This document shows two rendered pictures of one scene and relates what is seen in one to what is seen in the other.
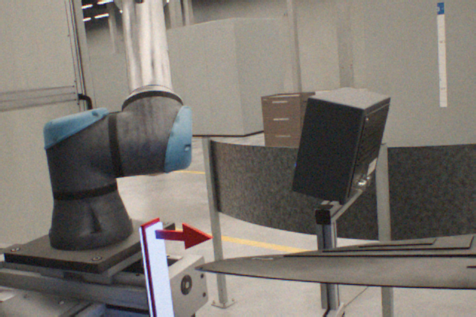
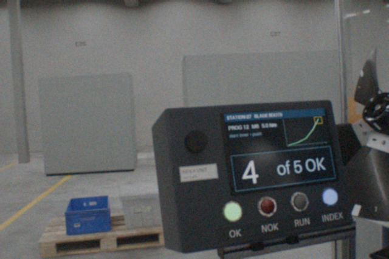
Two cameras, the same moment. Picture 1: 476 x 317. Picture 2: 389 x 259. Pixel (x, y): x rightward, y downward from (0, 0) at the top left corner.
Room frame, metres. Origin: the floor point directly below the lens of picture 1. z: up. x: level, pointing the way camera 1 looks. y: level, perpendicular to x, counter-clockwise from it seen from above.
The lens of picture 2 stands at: (1.56, 0.16, 1.26)
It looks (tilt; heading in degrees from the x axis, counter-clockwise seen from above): 4 degrees down; 226
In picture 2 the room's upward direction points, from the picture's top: 3 degrees counter-clockwise
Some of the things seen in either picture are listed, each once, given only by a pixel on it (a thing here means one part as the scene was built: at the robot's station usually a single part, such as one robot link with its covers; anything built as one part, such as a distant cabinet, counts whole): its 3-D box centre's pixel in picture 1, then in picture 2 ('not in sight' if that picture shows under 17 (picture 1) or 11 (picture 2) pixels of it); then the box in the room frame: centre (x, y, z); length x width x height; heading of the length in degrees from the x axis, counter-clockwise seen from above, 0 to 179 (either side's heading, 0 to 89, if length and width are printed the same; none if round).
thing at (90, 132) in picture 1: (83, 147); not in sight; (0.94, 0.28, 1.20); 0.13 x 0.12 x 0.14; 97
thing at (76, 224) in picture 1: (88, 210); not in sight; (0.94, 0.28, 1.09); 0.15 x 0.15 x 0.10
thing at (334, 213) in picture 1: (340, 200); (289, 237); (1.02, -0.20, 1.04); 0.24 x 0.03 x 0.03; 153
